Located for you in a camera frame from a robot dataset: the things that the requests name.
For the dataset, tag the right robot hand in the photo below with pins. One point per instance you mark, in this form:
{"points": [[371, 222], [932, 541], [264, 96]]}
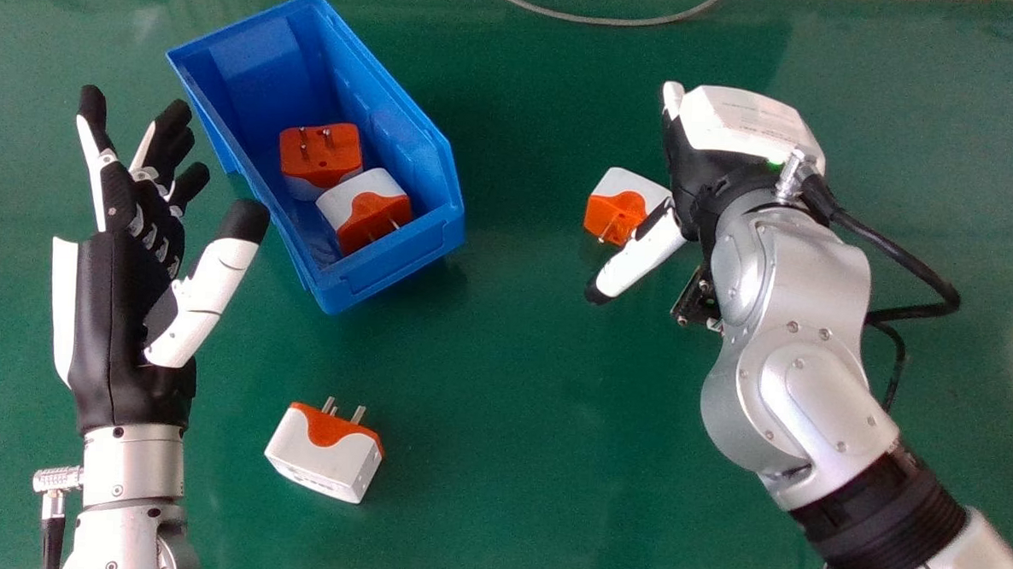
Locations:
{"points": [[717, 170]]}

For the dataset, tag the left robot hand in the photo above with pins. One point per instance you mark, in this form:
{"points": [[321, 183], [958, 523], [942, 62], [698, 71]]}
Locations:
{"points": [[117, 302]]}

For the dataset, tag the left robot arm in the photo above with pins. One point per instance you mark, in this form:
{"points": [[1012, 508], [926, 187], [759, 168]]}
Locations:
{"points": [[129, 499]]}

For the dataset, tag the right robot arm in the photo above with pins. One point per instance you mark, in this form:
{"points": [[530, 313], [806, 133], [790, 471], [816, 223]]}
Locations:
{"points": [[802, 366]]}

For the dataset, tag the white-and-orange plug adapter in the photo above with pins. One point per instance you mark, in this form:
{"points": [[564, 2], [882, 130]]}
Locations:
{"points": [[365, 206], [319, 158], [623, 206], [324, 452]]}

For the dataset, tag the blue plastic bin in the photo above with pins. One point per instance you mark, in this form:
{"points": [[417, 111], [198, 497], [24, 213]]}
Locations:
{"points": [[324, 152]]}

